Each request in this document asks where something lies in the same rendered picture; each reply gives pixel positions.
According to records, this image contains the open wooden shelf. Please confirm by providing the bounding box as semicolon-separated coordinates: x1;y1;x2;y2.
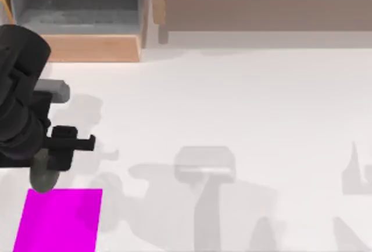
153;0;372;45

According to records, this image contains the flat magenta square mat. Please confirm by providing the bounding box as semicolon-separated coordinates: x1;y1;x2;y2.
12;188;103;252

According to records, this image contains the grey pierced drawer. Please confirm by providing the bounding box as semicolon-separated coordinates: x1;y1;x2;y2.
7;0;152;50

